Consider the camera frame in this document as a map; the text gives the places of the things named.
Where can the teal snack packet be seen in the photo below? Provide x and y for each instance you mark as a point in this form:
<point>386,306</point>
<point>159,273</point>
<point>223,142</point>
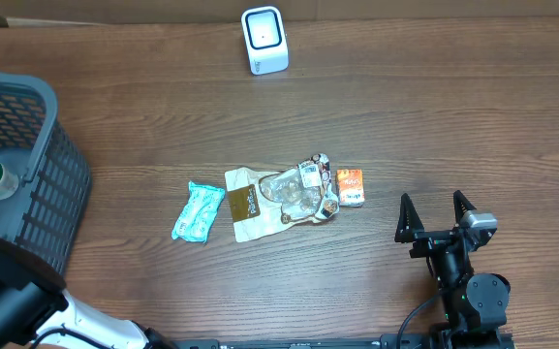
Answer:
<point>198,215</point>

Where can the grey plastic mesh basket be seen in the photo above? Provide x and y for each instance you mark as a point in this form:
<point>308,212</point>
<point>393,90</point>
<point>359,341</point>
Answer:
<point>43,214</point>

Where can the small orange white box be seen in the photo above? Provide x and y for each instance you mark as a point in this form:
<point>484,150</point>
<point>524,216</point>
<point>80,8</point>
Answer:
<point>350,187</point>

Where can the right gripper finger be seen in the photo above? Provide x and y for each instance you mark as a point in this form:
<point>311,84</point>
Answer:
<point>409,227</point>
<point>461,206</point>

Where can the cardboard strip at table edge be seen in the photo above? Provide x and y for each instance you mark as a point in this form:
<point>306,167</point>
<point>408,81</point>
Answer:
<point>29,12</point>

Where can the beige brown snack pouch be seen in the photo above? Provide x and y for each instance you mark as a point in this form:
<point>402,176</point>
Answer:
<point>264,203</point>

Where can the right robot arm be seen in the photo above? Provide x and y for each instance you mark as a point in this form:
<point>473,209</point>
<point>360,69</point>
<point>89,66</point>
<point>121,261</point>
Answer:
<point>474,303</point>

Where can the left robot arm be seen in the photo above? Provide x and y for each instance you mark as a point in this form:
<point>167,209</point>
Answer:
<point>35,306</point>

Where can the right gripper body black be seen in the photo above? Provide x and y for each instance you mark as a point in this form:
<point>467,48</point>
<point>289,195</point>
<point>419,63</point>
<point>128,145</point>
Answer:
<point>429,242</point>

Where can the white barcode scanner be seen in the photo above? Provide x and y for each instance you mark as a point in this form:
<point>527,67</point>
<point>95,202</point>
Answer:
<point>265,40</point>

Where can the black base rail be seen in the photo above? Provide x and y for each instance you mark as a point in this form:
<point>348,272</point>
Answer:
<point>385,341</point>

